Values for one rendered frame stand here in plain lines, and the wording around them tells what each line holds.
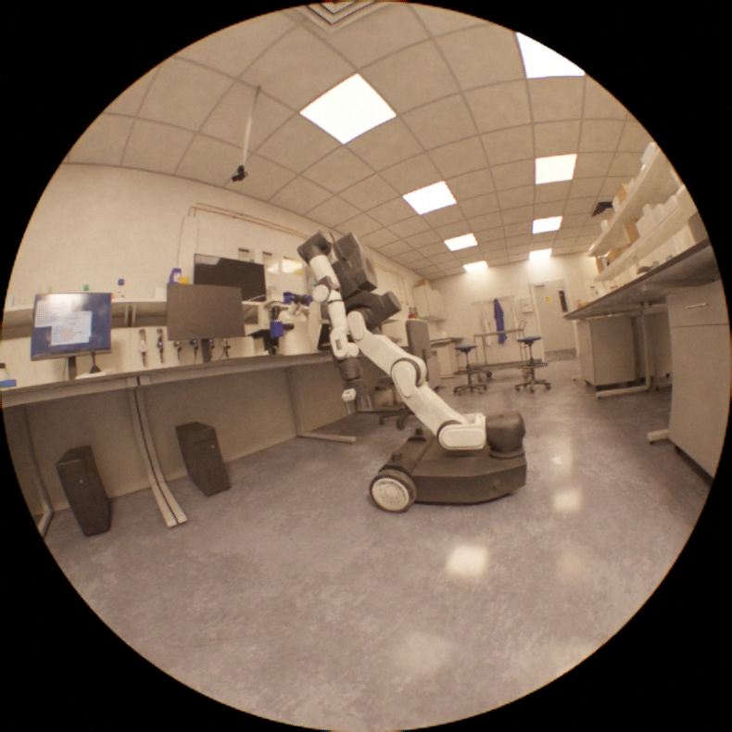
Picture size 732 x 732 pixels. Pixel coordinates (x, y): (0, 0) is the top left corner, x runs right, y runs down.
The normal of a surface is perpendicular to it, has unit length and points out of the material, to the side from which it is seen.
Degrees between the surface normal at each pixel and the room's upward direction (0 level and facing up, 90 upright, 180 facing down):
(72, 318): 86
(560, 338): 90
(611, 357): 90
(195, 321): 86
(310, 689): 0
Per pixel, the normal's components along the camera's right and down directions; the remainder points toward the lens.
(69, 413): 0.82, -0.10
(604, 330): -0.56, 0.10
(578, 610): -0.14, -0.99
